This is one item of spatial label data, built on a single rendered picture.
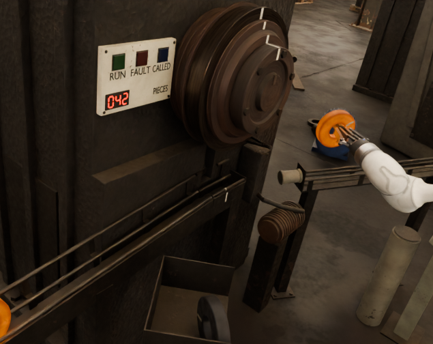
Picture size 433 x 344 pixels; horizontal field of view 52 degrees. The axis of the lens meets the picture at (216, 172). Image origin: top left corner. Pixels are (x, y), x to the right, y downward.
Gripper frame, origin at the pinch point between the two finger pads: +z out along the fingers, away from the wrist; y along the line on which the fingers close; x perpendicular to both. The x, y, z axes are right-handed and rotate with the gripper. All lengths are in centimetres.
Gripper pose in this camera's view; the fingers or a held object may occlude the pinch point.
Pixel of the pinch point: (337, 125)
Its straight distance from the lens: 182.3
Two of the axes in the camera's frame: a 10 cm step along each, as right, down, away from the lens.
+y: 9.5, -0.2, 3.1
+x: 1.6, -8.3, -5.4
